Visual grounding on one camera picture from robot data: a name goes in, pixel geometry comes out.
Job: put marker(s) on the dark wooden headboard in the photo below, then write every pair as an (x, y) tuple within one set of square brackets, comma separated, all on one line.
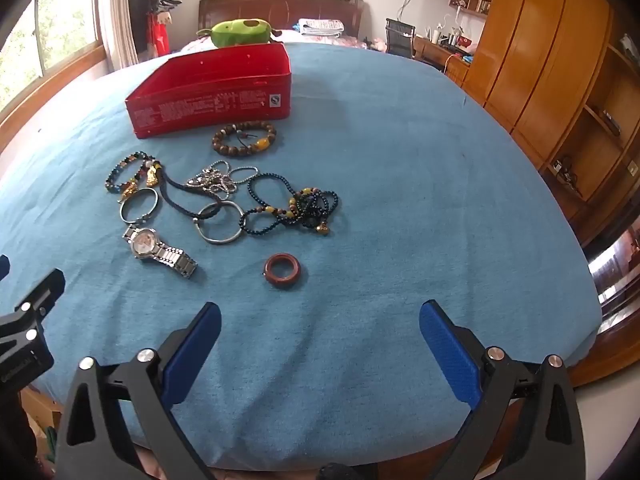
[(250, 7)]

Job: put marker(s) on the green avocado plush toy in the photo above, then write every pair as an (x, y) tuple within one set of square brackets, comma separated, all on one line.
[(240, 32)]

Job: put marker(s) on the coat rack with clothes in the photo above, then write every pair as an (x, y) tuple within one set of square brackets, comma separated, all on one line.
[(150, 10)]

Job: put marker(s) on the silver wristwatch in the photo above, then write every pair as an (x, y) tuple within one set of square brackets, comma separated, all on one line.
[(142, 242)]

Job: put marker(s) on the folded patterned towel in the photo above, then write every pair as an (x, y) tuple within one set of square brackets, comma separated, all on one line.
[(320, 26)]

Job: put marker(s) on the round silver cuff bangle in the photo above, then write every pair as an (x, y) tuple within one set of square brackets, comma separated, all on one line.
[(220, 241)]

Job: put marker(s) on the red plastic tray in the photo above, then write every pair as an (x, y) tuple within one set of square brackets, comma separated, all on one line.
[(210, 102)]

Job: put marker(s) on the wooden desk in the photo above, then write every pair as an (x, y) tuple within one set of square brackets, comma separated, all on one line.
[(442, 57)]

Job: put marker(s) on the pink floral bed sheet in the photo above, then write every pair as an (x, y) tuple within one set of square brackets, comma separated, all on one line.
[(372, 44)]

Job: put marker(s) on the open wooden shelf unit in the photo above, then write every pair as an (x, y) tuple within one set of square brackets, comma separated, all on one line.
[(600, 125)]

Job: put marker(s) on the wooden wardrobe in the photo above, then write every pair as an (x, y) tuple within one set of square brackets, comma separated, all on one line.
[(540, 50)]

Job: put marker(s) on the large wood-framed window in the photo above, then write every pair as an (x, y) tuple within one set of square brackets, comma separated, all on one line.
[(60, 20)]

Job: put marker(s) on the thin silver band bangle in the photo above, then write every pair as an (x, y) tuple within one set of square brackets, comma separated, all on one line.
[(145, 218)]

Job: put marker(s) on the white curtain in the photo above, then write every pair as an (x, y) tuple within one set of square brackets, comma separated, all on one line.
[(117, 10)]

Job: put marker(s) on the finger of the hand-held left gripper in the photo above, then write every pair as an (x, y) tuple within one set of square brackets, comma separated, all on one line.
[(47, 287), (3, 266)]

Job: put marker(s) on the blue blanket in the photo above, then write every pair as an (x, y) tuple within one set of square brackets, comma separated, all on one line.
[(400, 210)]

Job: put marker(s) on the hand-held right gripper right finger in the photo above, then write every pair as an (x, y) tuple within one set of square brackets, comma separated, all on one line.
[(450, 355)]

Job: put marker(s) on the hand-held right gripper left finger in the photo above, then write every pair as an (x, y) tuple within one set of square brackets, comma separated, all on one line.
[(192, 355)]

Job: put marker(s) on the black office chair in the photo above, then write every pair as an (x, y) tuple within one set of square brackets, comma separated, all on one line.
[(400, 35)]

